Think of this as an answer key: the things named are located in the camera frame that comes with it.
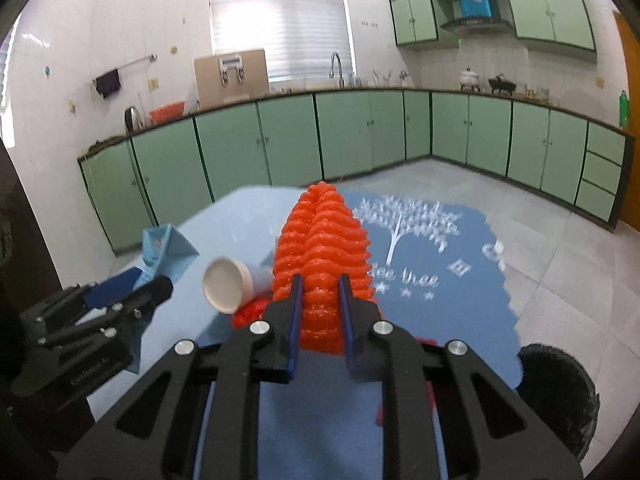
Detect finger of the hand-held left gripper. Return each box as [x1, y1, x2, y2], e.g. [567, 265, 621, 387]
[97, 275, 174, 356]
[19, 270, 146, 348]

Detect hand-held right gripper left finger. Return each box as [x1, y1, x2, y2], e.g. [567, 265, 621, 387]
[60, 274, 306, 480]

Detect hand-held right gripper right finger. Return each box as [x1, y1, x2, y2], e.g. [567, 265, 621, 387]
[337, 275, 583, 480]

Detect blue plastic bag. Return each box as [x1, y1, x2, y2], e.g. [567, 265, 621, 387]
[125, 224, 198, 376]

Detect orange foam net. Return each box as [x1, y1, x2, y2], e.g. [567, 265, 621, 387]
[271, 181, 380, 357]

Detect red plastic wrapper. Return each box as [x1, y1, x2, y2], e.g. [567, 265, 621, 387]
[231, 294, 275, 331]

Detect white paper cup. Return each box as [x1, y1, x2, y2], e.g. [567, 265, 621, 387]
[201, 256, 273, 315]

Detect blue tree print tablecloth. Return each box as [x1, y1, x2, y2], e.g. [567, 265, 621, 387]
[87, 185, 523, 480]

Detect red plastic basin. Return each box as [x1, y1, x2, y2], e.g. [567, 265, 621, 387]
[148, 101, 186, 123]

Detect green base cabinets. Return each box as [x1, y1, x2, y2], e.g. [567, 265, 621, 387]
[77, 87, 636, 256]

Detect dark towel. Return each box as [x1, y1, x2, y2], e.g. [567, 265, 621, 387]
[95, 71, 122, 98]

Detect brown cardboard box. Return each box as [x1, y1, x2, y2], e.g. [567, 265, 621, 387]
[194, 49, 270, 110]

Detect white window blind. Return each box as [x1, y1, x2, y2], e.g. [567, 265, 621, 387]
[209, 0, 357, 83]

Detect range hood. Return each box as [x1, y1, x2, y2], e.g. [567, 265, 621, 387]
[440, 16, 516, 36]

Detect blue box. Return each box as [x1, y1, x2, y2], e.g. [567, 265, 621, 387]
[457, 0, 493, 20]

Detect wooden door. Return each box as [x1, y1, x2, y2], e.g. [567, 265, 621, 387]
[614, 12, 640, 231]

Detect steel towel rail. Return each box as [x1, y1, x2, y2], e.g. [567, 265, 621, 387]
[91, 53, 158, 86]

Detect green wall cabinets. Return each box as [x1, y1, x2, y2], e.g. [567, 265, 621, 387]
[385, 0, 598, 53]

